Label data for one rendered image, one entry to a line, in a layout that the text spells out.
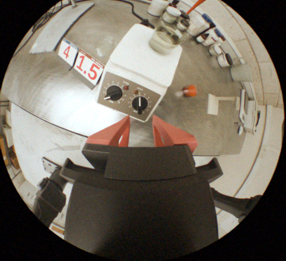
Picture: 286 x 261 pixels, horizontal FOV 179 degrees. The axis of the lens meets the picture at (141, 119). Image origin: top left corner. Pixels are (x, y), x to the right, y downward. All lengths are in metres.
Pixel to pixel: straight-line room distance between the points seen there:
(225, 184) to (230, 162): 0.33
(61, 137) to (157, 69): 0.30
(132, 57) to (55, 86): 0.23
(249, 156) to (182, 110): 1.28
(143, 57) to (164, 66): 0.04
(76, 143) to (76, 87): 0.15
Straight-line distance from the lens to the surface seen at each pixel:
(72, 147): 0.30
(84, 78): 0.26
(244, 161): 1.46
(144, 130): 0.25
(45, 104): 0.34
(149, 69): 0.17
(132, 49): 0.18
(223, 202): 0.43
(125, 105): 0.19
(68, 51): 0.30
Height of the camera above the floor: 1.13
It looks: 74 degrees down
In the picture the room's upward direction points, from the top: 122 degrees clockwise
